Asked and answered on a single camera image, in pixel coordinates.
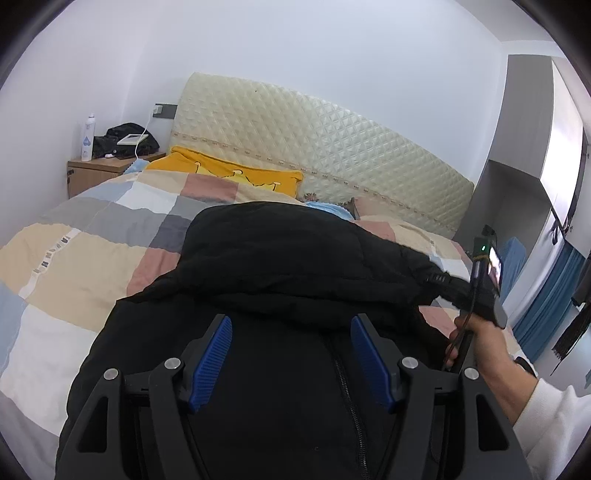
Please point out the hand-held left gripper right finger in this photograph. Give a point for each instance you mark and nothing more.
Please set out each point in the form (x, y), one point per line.
(371, 364)

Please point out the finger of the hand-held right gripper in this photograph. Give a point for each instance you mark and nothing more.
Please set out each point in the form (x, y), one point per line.
(448, 288)

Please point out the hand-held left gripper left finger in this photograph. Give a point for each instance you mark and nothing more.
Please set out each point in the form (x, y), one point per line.
(210, 364)

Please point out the black puffer jacket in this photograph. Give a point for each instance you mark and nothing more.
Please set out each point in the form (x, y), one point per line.
(286, 258)

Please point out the person's right forearm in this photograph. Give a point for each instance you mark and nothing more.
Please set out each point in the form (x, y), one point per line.
(554, 415)

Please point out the person's right hand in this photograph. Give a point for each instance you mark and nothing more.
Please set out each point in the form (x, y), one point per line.
(489, 337)

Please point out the blue curtain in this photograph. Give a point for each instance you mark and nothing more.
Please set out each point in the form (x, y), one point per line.
(549, 304)

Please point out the black hanging garment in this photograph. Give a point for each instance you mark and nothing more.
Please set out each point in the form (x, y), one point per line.
(572, 332)

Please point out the pink pillow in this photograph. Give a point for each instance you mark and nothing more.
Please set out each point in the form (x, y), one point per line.
(359, 210)

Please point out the light blue cloth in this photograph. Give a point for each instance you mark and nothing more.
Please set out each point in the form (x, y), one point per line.
(323, 207)

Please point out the grey white wardrobe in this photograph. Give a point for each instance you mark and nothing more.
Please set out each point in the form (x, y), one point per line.
(526, 115)

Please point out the checked pastel quilt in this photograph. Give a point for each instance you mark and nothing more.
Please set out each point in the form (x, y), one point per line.
(69, 258)

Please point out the yellow pillow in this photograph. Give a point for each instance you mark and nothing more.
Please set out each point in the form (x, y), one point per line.
(258, 177)

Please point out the cream quilted headboard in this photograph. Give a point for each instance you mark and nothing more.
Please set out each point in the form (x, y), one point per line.
(300, 138)

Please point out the wooden nightstand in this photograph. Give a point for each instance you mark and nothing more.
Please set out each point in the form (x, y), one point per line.
(92, 177)

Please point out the white tablet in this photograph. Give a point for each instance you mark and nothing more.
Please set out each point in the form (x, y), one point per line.
(131, 139)

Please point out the black bag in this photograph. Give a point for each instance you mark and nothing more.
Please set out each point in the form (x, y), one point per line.
(106, 143)

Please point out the white spray bottle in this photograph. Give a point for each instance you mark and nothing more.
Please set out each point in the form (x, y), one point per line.
(87, 138)

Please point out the dark wall socket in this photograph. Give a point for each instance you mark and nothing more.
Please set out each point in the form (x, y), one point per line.
(167, 112)

